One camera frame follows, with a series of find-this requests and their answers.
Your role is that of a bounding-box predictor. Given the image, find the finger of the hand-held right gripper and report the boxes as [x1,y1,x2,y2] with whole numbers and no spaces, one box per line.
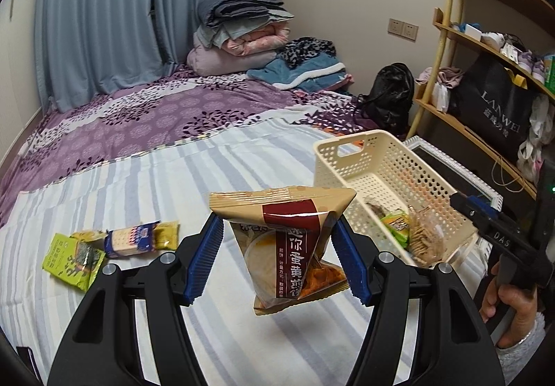
[465,194,506,220]
[449,192,523,248]

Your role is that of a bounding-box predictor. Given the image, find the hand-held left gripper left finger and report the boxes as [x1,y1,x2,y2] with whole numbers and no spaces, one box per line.
[47,214,225,386]

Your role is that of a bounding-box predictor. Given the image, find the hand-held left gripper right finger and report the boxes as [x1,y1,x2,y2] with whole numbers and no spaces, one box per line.
[332,217,499,386]

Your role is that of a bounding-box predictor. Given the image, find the green packet with orange label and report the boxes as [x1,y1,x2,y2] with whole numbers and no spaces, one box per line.
[379,212,412,249]

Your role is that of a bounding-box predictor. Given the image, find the clear bag of brown sticks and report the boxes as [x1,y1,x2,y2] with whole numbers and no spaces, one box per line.
[405,204,478,269]

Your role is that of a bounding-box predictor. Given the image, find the tan and maroon snack packet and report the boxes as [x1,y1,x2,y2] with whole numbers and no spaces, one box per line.
[209,186,358,317]

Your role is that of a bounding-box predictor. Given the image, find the cream perforated plastic basket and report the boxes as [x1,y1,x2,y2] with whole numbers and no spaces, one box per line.
[313,129,480,269]

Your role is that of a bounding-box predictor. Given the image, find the person's right forearm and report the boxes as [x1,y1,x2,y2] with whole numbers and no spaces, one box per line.
[494,312,548,384]

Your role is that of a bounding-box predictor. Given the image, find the person's right hand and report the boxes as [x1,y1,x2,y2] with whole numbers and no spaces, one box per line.
[479,260,545,345]

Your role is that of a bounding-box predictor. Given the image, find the yellow snack packet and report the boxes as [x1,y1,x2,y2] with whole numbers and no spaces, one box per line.
[70,220,180,250]

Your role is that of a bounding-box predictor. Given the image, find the blue and white cracker packet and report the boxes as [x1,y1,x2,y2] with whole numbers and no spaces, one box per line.
[104,222,160,259]

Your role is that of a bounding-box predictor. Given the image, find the white plastic bags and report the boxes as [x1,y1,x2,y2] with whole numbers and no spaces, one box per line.
[516,95,555,183]

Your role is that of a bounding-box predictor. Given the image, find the black shopping bag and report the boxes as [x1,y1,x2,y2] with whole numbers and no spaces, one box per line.
[449,52,538,165]

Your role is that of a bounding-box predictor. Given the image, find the white paper bag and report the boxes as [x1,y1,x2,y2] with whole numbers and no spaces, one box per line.
[431,83,452,113]

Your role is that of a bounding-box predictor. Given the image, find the small green seaweed packet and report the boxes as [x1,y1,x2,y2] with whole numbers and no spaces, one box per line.
[75,239,107,267]

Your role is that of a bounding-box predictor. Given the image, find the pink cloth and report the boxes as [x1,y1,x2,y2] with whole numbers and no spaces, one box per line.
[416,67,467,92]

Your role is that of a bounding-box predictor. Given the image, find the black plastic bag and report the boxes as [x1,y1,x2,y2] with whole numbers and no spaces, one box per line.
[362,63,416,135]

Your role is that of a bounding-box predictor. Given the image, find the green box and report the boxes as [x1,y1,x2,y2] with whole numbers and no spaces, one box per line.
[542,54,555,92]

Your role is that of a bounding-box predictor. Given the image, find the large green seaweed packet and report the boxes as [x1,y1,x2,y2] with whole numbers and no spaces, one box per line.
[42,233,107,292]

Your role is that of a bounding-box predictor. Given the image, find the lilac and white sneakers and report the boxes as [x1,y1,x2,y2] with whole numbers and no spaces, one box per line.
[518,50,549,83]

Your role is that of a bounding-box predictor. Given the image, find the purple floral bedsheet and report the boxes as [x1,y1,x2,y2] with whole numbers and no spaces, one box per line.
[0,63,382,231]

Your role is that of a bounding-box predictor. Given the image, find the blue fleece robe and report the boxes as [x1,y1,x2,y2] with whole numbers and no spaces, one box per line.
[246,52,354,94]

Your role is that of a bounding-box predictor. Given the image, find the leopard print scarf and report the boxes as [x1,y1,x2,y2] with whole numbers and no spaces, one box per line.
[277,37,336,68]

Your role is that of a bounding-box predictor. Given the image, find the pink floral folded quilt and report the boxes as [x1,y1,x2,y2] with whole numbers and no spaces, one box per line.
[221,22,290,55]

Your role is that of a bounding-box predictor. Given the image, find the pale green folded blanket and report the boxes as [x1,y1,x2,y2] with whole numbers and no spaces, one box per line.
[204,11,296,44]

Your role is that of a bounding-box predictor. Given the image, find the thin white cable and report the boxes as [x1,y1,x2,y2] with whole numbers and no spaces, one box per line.
[490,156,527,192]

